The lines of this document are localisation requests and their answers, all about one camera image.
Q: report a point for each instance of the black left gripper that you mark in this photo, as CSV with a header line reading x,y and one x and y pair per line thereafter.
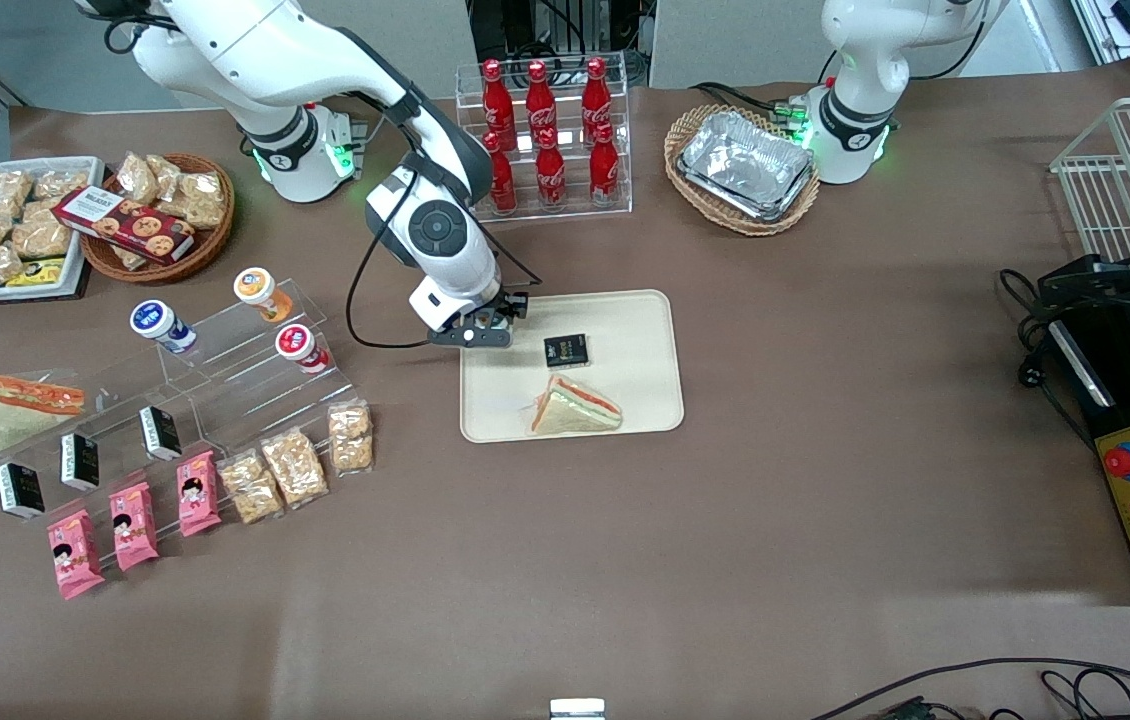
x,y
1093,283

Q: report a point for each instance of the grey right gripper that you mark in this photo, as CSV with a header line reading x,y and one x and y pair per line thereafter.
x,y
505,304

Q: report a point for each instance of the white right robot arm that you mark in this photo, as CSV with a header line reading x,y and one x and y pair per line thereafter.
x,y
255,50

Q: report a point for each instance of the beige serving tray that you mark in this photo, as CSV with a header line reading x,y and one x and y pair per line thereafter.
x,y
625,340

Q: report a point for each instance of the red gum bottle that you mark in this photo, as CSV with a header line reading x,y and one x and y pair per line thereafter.
x,y
300,346

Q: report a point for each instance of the orange gum bottle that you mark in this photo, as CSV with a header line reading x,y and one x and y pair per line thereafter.
x,y
260,290

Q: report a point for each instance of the aluminium foil tray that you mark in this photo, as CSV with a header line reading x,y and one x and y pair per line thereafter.
x,y
745,160

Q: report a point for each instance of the blue gum bottle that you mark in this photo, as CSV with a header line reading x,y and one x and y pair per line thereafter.
x,y
160,324

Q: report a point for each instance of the white rectangular tray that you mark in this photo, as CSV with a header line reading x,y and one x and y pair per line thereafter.
x,y
90,175

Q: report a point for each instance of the small black box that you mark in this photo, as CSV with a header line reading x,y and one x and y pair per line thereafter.
x,y
566,350
79,462
19,491
160,433

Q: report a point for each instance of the black control box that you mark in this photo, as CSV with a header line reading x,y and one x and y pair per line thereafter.
x,y
1125,390

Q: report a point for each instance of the wrapped triangle sandwich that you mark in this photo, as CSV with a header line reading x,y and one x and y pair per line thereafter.
x,y
575,412
25,415

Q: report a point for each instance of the red cola bottle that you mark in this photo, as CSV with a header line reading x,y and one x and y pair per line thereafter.
x,y
539,95
504,185
596,92
604,166
551,172
495,95

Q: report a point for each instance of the clear acrylic bottle rack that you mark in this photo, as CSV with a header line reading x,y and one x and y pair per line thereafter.
x,y
615,210

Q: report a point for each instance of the red emergency stop button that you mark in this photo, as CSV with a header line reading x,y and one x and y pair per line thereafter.
x,y
1123,462

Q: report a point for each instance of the clear rice crisp bag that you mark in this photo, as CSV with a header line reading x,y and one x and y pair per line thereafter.
x,y
350,436
250,488
295,468

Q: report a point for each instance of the light wicker basket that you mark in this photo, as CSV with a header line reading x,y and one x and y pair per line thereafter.
x,y
690,130

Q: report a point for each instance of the clear acrylic stepped stand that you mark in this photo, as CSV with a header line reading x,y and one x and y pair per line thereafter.
x,y
115,420
255,425

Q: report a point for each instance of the brown wicker basket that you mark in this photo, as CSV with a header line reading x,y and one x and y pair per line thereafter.
x,y
210,245

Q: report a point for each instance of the pink cartoon snack pack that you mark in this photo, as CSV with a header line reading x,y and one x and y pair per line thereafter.
x,y
134,526
75,554
197,493

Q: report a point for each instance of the red cookie box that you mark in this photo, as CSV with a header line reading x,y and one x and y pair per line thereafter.
x,y
125,223

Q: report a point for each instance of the small silver device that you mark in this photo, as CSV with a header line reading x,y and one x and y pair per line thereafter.
x,y
577,709

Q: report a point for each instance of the yellow snack packet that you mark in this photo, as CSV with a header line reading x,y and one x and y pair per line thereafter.
x,y
37,272

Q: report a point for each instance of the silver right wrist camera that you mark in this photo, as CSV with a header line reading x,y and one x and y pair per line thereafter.
x,y
450,339

